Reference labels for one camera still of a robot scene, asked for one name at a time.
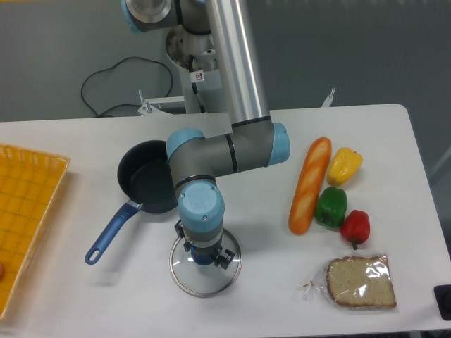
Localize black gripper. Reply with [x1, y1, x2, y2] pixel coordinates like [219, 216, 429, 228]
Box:
[174, 220, 235, 269]

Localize table clamp bracket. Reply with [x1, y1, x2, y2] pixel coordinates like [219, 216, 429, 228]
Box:
[321, 87, 335, 108]
[137, 89, 186, 116]

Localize yellow toy bell pepper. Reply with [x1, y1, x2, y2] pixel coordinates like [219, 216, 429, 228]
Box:
[326, 147, 363, 187]

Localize red toy bell pepper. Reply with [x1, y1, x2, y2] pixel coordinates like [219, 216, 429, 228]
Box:
[340, 210, 371, 250]

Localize black object at edge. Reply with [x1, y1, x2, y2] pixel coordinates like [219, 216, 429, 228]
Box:
[433, 284, 451, 321]

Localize orange plastic basket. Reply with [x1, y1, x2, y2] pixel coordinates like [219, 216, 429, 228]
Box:
[1, 144, 70, 318]

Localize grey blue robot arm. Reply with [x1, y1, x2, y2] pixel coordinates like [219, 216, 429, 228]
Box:
[122, 1, 290, 268]

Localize wrapped bread slice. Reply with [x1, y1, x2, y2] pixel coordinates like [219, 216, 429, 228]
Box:
[296, 254, 397, 311]

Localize right table clamp bracket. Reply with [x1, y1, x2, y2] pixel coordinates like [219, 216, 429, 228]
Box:
[321, 87, 335, 108]

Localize dark saucepan blue handle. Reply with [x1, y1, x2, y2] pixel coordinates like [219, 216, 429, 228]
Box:
[85, 140, 177, 265]

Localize toy baguette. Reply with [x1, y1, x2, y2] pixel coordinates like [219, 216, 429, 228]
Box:
[288, 137, 332, 235]

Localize glass lid blue knob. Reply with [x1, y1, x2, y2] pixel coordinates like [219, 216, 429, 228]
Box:
[169, 230, 242, 298]

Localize green toy bell pepper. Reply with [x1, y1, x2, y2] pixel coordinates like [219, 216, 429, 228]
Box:
[314, 187, 347, 228]

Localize left table clamp bracket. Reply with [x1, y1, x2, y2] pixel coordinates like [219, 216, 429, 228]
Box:
[137, 89, 186, 116]

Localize black cable on floor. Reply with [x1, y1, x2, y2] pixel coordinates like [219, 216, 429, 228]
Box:
[80, 56, 174, 118]

